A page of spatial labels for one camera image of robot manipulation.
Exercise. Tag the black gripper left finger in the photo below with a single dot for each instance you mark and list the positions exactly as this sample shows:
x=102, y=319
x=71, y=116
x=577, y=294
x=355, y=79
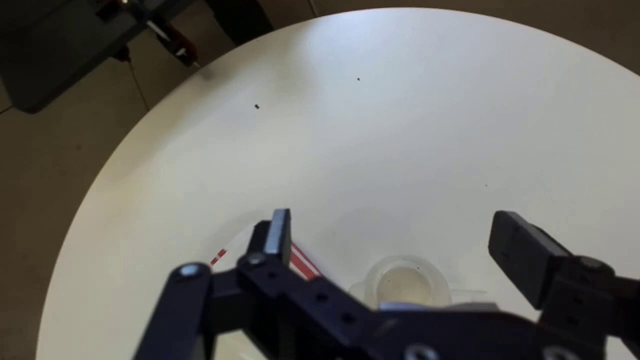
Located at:
x=266, y=287

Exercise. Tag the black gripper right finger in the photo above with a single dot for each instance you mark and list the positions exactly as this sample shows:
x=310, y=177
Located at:
x=533, y=257

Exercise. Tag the clear plastic measuring jug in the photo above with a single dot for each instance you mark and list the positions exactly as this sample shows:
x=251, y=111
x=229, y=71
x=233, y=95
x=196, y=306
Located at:
x=406, y=287

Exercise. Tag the white towel with red stripes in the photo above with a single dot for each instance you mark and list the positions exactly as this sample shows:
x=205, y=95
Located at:
x=303, y=260

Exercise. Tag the black workbench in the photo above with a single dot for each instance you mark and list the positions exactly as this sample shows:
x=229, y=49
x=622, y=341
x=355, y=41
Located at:
x=60, y=53

